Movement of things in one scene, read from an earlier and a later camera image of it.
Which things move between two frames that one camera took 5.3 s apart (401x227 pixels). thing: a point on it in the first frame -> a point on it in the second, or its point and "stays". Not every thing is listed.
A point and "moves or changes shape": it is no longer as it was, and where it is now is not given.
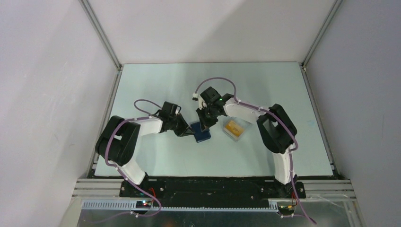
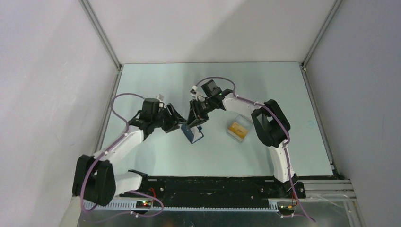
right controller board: [289, 208] stays
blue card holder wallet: [200, 135] moves or changes shape
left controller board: [143, 204] stays
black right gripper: [204, 124] -> [196, 117]
